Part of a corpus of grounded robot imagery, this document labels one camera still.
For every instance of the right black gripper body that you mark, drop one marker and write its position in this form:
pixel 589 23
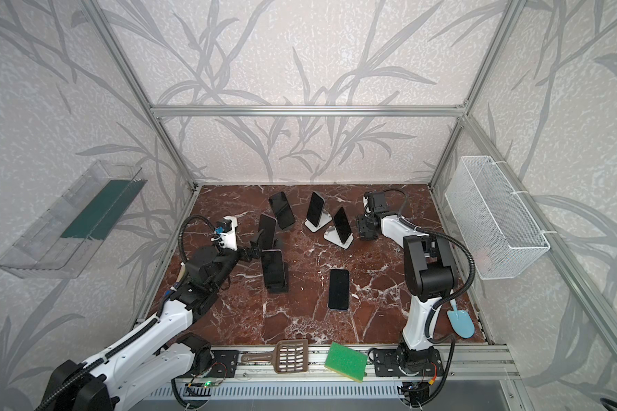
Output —
pixel 364 222

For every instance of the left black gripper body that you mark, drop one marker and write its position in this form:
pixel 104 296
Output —
pixel 245 256

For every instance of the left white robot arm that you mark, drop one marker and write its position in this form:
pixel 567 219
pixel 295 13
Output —
pixel 160 349

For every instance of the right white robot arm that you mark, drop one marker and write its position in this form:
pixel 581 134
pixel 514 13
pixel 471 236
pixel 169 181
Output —
pixel 428 274

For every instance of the white phone stand back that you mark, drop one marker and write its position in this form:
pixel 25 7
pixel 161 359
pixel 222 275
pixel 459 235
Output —
pixel 324 220

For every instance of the black phone on white stand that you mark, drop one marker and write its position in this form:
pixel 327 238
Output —
pixel 315 207

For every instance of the brown slotted scoop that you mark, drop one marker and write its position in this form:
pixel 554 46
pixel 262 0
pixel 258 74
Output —
pixel 288 356

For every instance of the aluminium back crossbar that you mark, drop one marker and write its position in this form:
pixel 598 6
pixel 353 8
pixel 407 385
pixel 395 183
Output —
pixel 307 110

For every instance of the pink object in basket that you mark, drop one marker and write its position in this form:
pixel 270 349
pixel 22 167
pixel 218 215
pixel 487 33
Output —
pixel 485 259

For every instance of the light blue plastic shovel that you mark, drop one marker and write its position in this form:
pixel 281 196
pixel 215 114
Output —
pixel 460 321

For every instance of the green yellow sponge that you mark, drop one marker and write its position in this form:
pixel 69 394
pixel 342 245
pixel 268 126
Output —
pixel 346 362

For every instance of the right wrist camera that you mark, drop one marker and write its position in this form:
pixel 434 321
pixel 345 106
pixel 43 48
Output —
pixel 375 203

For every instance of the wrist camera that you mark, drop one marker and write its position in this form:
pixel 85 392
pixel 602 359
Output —
pixel 226 233
pixel 375 203

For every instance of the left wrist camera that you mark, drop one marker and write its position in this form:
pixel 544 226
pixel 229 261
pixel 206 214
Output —
pixel 226 233

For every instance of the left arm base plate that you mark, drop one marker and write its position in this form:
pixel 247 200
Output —
pixel 223 365

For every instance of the white wire basket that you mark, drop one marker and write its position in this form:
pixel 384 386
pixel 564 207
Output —
pixel 490 213

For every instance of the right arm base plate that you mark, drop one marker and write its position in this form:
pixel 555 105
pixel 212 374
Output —
pixel 406 363

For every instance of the aluminium front rail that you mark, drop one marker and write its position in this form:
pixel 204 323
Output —
pixel 466 362

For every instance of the clear plastic wall tray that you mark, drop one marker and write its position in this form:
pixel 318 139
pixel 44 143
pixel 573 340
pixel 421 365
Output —
pixel 60 243

